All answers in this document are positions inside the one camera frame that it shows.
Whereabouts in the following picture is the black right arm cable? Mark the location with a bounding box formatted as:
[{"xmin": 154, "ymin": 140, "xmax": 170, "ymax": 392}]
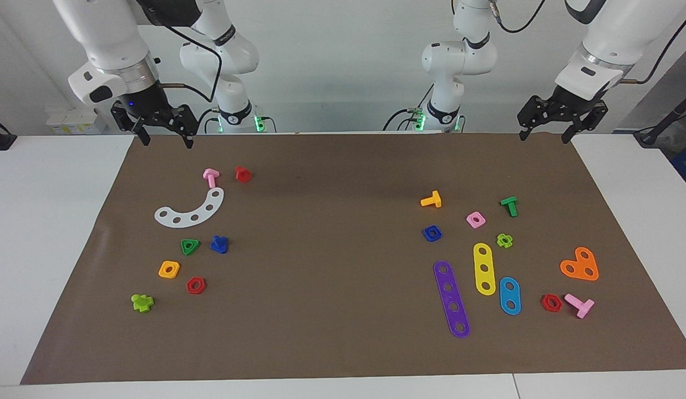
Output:
[{"xmin": 135, "ymin": 0, "xmax": 221, "ymax": 104}]

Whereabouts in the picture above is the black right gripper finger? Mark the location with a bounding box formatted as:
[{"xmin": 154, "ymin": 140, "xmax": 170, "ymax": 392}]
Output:
[
  {"xmin": 175, "ymin": 106, "xmax": 199, "ymax": 150},
  {"xmin": 111, "ymin": 104, "xmax": 153, "ymax": 147}
]

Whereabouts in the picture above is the white cardboard box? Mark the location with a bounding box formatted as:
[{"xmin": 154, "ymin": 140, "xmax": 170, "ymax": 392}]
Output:
[{"xmin": 46, "ymin": 107, "xmax": 108, "ymax": 135}]

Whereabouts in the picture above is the yellow three-hole plate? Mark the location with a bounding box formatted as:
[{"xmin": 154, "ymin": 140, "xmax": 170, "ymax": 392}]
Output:
[{"xmin": 473, "ymin": 243, "xmax": 497, "ymax": 296}]

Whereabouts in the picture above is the black base cable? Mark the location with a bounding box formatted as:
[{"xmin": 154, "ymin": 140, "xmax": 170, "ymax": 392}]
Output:
[
  {"xmin": 196, "ymin": 105, "xmax": 218, "ymax": 134},
  {"xmin": 383, "ymin": 101, "xmax": 433, "ymax": 132}
]

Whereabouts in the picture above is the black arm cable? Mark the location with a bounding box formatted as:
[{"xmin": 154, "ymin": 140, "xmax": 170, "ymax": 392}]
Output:
[
  {"xmin": 135, "ymin": 0, "xmax": 221, "ymax": 104},
  {"xmin": 487, "ymin": 0, "xmax": 686, "ymax": 86}
]

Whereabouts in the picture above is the brown table mat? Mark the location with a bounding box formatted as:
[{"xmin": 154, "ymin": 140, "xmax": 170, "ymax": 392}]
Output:
[{"xmin": 20, "ymin": 132, "xmax": 686, "ymax": 385}]

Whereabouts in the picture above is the purple four-hole plate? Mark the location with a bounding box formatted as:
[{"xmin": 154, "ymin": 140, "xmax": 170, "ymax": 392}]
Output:
[{"xmin": 433, "ymin": 260, "xmax": 471, "ymax": 339}]

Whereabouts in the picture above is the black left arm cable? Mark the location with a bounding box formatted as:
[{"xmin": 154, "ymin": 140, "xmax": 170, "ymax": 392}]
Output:
[{"xmin": 487, "ymin": 0, "xmax": 686, "ymax": 86}]

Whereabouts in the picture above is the blue two-hole plate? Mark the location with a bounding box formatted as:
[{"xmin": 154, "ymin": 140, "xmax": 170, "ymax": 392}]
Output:
[{"xmin": 499, "ymin": 277, "xmax": 522, "ymax": 316}]

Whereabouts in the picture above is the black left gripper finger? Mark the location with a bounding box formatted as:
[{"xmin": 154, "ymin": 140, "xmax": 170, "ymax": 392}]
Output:
[
  {"xmin": 561, "ymin": 103, "xmax": 609, "ymax": 145},
  {"xmin": 517, "ymin": 95, "xmax": 544, "ymax": 141}
]

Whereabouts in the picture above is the black stand with cables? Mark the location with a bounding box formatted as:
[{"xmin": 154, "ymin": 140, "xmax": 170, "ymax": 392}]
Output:
[{"xmin": 634, "ymin": 100, "xmax": 686, "ymax": 148}]

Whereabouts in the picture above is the white curved perforated plate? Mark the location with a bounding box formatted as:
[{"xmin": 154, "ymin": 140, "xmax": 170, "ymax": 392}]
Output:
[{"xmin": 154, "ymin": 187, "xmax": 225, "ymax": 228}]

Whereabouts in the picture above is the orange heart-shaped plate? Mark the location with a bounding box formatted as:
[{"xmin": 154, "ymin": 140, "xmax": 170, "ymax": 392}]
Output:
[{"xmin": 560, "ymin": 247, "xmax": 599, "ymax": 282}]

